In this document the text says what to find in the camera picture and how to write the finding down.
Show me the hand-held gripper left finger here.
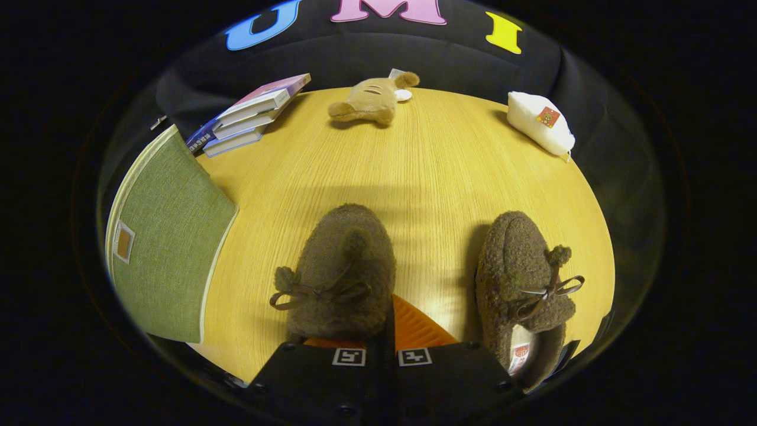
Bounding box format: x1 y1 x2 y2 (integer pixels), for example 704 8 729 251
244 330 391 425

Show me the pink cover book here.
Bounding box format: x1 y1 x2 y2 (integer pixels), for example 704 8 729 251
216 73 312 128

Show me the white paperback book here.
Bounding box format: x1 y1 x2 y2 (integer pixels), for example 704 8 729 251
210 106 279 141
202 126 265 158

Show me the brown fuzzy shoe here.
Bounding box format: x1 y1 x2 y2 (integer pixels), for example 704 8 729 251
475 211 586 392
269 204 397 341

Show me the green fabric storage box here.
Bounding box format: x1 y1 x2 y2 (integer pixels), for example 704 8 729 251
105 124 240 345

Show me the blue cover book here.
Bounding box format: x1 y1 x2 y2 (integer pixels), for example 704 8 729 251
186 118 222 153

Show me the tan plush toy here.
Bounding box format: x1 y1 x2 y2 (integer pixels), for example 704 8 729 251
328 72 420 127

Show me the white plush toy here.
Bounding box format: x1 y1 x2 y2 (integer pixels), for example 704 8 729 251
507 91 576 159

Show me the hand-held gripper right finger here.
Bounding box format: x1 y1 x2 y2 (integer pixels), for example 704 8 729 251
387 294 526 424

